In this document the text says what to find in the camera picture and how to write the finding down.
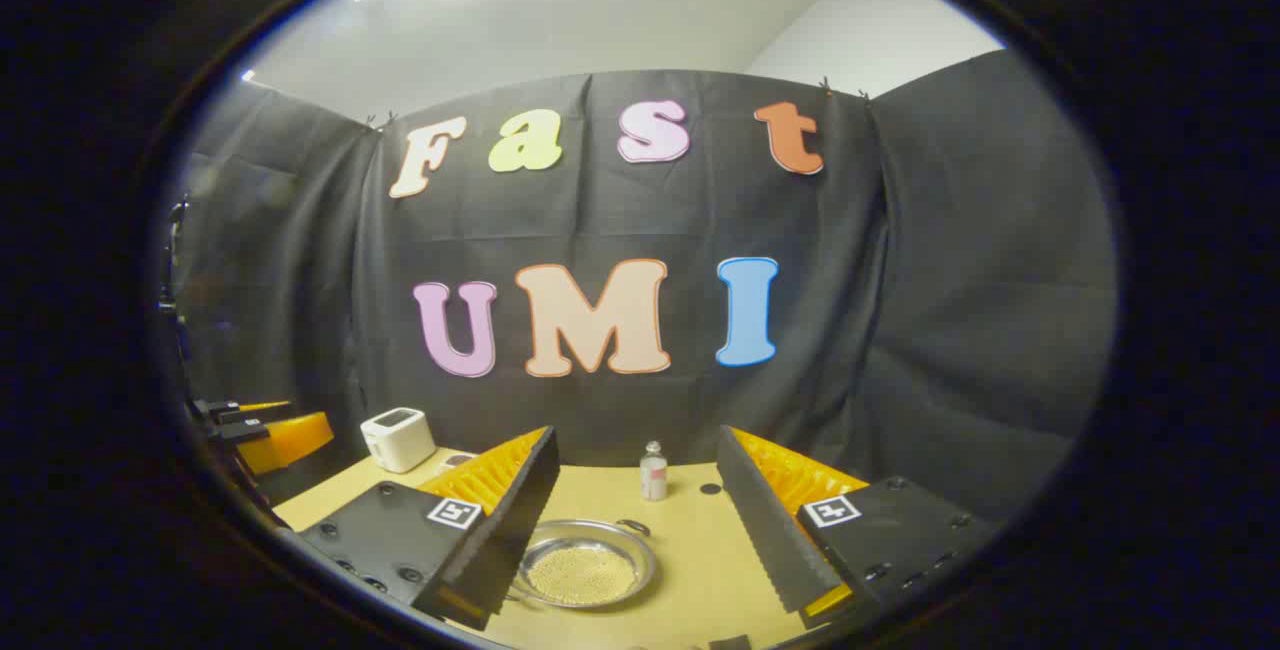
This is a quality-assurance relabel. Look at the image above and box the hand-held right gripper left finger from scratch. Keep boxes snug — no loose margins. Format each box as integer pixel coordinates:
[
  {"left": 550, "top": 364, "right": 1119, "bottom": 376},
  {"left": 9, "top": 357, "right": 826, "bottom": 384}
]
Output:
[{"left": 298, "top": 425, "right": 561, "bottom": 631}]

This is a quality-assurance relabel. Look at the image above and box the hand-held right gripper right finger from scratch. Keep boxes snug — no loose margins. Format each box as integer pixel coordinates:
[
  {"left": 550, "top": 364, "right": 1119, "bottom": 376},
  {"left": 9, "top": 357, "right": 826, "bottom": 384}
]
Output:
[{"left": 716, "top": 424, "right": 1001, "bottom": 629}]

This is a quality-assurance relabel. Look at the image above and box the steel pot with black handles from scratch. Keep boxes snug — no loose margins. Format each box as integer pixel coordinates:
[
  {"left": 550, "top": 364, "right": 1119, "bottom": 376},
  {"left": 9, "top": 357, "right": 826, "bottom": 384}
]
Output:
[{"left": 510, "top": 518, "right": 659, "bottom": 611}]

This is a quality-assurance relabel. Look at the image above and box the pile of soybeans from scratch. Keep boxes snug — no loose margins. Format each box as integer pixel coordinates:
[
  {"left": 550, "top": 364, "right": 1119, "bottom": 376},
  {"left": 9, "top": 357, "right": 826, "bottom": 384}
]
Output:
[{"left": 527, "top": 545, "right": 638, "bottom": 603}]

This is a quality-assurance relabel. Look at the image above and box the white toaster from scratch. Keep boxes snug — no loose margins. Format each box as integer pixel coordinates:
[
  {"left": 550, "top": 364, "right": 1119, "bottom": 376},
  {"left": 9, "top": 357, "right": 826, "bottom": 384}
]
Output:
[{"left": 360, "top": 407, "right": 438, "bottom": 474}]

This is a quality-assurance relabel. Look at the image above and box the small clear bottle white label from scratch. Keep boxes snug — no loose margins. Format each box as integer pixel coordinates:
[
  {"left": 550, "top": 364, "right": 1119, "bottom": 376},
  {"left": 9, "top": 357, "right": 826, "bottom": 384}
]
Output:
[{"left": 640, "top": 441, "right": 669, "bottom": 502}]

